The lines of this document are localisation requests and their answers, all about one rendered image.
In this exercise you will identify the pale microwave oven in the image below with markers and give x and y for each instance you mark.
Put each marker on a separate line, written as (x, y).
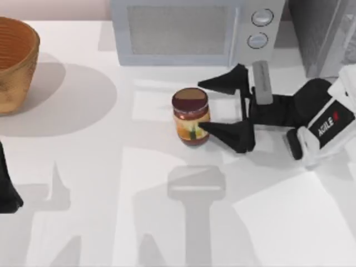
(244, 57)

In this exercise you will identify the round grey microwave knob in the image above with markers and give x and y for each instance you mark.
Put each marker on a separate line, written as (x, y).
(257, 40)
(262, 16)

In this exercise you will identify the red sauce jar, brown lid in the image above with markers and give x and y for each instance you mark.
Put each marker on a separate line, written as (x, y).
(189, 105)

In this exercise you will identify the microwave door with mesh window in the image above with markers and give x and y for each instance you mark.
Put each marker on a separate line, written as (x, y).
(178, 30)

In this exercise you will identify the woven brown basket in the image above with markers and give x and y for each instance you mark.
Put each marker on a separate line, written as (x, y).
(16, 69)

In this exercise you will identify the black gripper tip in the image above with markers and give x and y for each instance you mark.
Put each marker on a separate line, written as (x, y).
(7, 189)

